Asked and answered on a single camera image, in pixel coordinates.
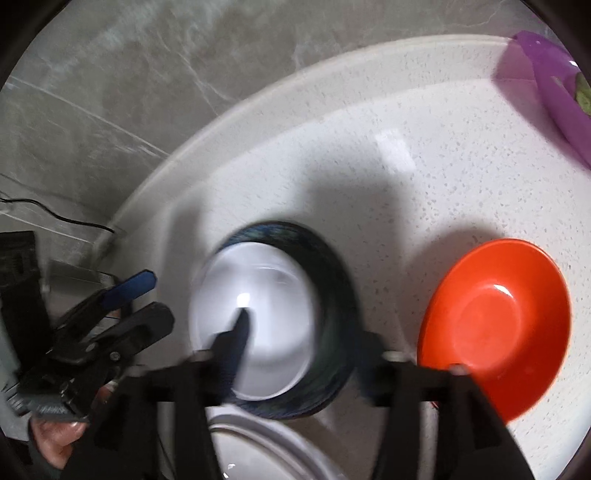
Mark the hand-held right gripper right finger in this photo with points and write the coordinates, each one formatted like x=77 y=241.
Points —
x=375 y=374

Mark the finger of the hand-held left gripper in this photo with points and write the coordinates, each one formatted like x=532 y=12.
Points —
x=143 y=325
x=131 y=285

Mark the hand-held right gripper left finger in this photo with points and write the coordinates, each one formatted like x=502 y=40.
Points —
x=235 y=350

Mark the white deep bowl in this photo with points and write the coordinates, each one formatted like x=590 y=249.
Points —
x=268 y=290

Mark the blue patterned green bowl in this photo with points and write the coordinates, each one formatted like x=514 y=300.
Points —
x=337 y=295

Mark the orange bowl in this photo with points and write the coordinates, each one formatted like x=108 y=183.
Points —
x=494 y=323

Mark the person's left hand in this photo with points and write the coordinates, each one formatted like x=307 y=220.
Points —
x=57 y=438

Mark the white plate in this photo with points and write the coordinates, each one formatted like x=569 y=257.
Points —
x=268 y=452

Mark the purple plastic basin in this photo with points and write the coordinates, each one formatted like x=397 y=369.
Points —
x=554 y=87

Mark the green vegetable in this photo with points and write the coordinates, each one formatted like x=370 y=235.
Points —
x=584 y=94

